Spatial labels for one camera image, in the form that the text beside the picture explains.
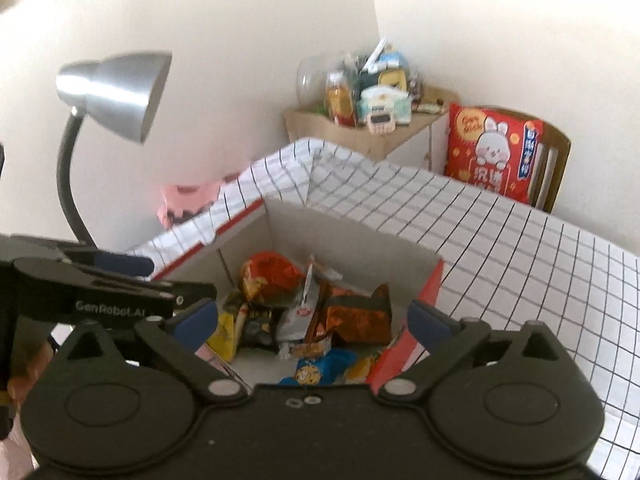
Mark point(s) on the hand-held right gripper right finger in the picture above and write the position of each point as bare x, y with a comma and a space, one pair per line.
427, 328

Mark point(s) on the wooden chair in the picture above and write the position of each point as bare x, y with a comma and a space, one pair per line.
556, 170

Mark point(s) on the black snack packet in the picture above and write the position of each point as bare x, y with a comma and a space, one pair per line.
257, 327

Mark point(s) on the white checked tablecloth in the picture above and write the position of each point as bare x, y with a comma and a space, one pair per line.
500, 260

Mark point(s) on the tissue pack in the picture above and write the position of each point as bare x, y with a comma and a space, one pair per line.
385, 102

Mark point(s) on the wooden side shelf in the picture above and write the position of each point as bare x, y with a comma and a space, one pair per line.
395, 137

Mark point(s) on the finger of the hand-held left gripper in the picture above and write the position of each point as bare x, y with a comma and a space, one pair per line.
192, 292
125, 263

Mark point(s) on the dark orange snack packet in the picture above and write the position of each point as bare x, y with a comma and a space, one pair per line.
355, 317

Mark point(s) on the orange drink bottle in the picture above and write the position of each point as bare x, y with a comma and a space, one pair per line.
340, 100

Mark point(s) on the white timer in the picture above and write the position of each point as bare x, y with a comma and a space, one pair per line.
381, 122

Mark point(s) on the white snack packet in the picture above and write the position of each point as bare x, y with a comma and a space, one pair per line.
302, 305

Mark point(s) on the person's left hand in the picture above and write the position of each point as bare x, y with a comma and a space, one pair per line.
30, 375

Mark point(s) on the red rabbit cushion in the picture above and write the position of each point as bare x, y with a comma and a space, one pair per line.
495, 150

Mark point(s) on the silver desk lamp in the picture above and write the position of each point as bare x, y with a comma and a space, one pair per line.
115, 90

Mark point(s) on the red cardboard box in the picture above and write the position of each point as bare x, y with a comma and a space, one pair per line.
350, 240

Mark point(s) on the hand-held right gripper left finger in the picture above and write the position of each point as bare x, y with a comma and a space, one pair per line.
195, 326

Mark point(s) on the blue cookie packet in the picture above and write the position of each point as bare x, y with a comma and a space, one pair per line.
315, 370

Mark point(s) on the pink cloth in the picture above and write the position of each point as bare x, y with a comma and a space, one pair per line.
185, 200

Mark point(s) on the white pen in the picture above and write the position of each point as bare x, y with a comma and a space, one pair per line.
375, 57

